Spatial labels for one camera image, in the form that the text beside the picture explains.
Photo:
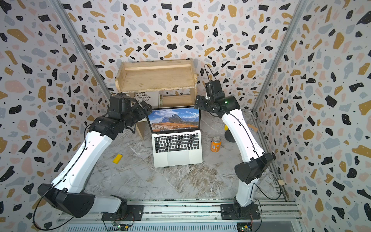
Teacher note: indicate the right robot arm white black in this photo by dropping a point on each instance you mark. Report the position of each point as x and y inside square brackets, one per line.
[255, 160]

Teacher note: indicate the yellow rectangular block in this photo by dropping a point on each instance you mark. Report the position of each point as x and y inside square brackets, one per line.
[117, 159]

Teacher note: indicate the white book black text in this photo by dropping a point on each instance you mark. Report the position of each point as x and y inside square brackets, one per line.
[151, 97]

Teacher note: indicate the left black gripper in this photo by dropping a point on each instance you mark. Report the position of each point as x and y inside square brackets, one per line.
[137, 108]

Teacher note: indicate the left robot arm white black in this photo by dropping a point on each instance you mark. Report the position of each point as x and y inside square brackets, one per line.
[65, 193]

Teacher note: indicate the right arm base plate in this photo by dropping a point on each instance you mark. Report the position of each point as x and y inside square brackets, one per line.
[235, 212]

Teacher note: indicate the orange soda can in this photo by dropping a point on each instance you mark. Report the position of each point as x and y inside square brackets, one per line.
[215, 144]

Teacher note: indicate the small wooden stick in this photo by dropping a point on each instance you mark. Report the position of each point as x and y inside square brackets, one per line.
[252, 127]

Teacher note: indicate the wooden shelf unit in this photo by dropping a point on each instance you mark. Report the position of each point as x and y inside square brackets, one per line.
[160, 76]

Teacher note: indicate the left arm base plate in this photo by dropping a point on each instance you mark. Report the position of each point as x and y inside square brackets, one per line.
[126, 213]

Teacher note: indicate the aluminium rail frame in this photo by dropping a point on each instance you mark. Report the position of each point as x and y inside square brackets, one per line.
[194, 216]

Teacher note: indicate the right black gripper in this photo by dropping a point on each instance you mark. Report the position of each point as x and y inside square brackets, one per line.
[199, 102]

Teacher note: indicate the silver laptop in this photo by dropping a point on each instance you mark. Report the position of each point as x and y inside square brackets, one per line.
[176, 136]

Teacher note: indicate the microphone on black stand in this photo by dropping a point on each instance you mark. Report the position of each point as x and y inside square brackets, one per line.
[229, 137]

